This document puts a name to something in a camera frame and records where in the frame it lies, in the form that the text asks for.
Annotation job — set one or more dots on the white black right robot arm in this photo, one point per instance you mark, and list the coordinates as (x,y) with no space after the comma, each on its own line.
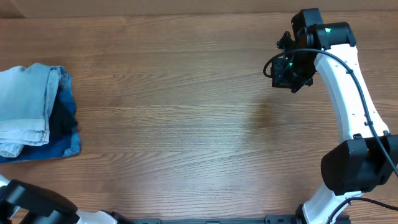
(366,155)

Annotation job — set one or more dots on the folded blue jeans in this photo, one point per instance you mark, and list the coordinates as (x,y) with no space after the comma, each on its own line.
(65,83)

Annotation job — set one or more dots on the black folded garment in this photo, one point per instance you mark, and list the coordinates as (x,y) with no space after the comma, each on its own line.
(62,120)

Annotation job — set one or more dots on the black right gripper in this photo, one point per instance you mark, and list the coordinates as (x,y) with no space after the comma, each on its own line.
(283,73)

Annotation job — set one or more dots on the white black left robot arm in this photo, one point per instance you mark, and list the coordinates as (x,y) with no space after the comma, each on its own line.
(47,207)

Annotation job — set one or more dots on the light blue denim shorts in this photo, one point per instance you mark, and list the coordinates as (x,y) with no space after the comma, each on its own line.
(27,98)

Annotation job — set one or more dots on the dark blue folded garment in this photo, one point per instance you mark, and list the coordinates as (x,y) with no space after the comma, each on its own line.
(46,151)

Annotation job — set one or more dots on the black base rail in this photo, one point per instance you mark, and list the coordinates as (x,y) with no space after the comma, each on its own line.
(217,220)

